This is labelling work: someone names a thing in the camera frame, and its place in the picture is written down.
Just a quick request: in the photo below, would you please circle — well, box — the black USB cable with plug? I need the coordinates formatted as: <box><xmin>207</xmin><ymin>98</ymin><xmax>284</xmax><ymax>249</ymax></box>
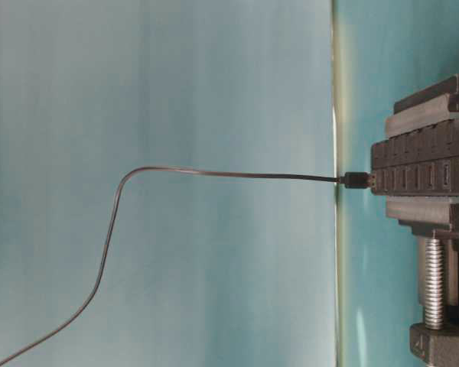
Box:
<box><xmin>0</xmin><ymin>164</ymin><xmax>373</xmax><ymax>367</ymax></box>

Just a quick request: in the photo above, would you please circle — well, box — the black multi-port USB hub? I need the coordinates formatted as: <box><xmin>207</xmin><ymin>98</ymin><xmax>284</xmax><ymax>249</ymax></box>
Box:
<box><xmin>371</xmin><ymin>119</ymin><xmax>459</xmax><ymax>196</ymax></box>

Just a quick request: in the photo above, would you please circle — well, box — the silver threaded vise screw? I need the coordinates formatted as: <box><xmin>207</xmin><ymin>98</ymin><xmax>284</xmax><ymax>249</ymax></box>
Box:
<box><xmin>424</xmin><ymin>238</ymin><xmax>444</xmax><ymax>330</ymax></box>

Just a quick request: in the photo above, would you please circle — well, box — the black bench vise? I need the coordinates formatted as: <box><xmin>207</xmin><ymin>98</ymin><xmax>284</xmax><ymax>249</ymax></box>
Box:
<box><xmin>385</xmin><ymin>74</ymin><xmax>459</xmax><ymax>366</ymax></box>

